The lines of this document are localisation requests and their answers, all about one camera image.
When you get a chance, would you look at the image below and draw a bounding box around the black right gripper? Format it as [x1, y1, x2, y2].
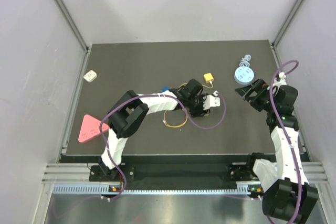
[235, 78, 278, 112]

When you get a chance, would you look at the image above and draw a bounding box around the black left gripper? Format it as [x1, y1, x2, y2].
[186, 94, 210, 118]

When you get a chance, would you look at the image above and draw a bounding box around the yellow charger with cable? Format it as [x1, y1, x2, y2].
[163, 72, 215, 129]

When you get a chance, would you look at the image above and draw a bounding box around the blue cube power socket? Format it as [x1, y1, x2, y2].
[160, 86, 170, 92]

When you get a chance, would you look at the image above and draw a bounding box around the pink triangular power strip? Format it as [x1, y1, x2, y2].
[78, 114, 101, 143]

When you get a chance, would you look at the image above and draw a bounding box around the white square socket adapter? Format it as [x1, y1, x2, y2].
[83, 70, 98, 83]

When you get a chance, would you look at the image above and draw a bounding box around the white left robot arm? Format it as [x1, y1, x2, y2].
[99, 79, 221, 180]

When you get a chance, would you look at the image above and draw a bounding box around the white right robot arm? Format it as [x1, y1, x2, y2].
[235, 79, 318, 223]

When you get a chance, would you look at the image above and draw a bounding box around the round light blue power strip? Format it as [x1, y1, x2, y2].
[234, 55, 255, 86]

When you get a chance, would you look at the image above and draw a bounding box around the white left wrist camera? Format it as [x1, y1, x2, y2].
[203, 91, 221, 110]

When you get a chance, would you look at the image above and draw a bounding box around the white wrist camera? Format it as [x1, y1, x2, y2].
[203, 91, 221, 110]
[272, 71, 287, 87]

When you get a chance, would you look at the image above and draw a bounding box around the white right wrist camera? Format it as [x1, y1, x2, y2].
[272, 71, 287, 87]

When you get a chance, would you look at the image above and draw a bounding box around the right aluminium frame post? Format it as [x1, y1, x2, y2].
[271, 0, 305, 49]

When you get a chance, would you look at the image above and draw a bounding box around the aluminium frame post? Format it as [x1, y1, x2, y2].
[54, 0, 89, 52]
[271, 0, 305, 49]

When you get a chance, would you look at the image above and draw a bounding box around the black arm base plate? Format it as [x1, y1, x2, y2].
[89, 163, 258, 184]

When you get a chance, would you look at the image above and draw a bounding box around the grey slotted cable duct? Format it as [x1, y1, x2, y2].
[52, 183, 264, 195]

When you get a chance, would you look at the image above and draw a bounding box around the left aluminium frame post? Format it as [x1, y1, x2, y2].
[54, 0, 89, 52]

